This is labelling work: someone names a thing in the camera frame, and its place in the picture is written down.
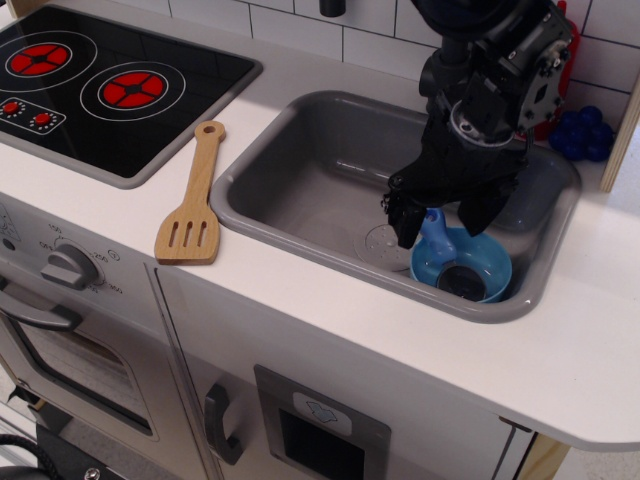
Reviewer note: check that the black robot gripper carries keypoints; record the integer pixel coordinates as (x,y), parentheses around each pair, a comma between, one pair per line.
(465,156)

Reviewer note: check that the blue handled grey spoon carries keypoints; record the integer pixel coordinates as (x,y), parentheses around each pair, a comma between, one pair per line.
(441,252)

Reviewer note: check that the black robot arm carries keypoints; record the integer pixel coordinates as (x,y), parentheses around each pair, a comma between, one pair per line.
(529,39)

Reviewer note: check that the light blue plastic bowl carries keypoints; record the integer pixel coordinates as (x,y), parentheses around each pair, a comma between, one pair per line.
(481,253)

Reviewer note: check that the grey plastic sink basin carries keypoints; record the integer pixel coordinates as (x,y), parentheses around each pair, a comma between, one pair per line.
(313,181)

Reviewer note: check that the blue toy grapes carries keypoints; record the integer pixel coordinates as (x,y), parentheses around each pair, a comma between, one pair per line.
(582,135)

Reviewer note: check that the red toy bottle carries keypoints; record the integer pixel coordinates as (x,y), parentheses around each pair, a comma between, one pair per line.
(573,50)

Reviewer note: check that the black faucet base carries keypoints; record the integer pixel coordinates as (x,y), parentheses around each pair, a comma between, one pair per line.
(332,8)

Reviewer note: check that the grey dishwasher panel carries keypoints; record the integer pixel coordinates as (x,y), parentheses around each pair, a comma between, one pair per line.
(318,435)

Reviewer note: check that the wooden slotted spatula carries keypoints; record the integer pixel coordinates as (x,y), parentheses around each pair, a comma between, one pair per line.
(190,235)

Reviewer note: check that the black toy stove top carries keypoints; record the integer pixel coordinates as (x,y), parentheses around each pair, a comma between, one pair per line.
(110,101)

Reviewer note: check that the grey oven knob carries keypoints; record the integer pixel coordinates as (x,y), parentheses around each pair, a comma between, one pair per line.
(70,267)

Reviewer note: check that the toy oven door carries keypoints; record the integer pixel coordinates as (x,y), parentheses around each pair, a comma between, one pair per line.
(89,373)

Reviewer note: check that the wooden side post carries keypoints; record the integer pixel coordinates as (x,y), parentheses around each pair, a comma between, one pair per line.
(624,136)

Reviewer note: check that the grey cabinet door handle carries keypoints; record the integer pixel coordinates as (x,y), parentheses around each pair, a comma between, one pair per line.
(228,449)

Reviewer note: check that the grey oven door handle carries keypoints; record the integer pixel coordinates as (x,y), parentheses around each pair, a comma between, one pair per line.
(58,318)

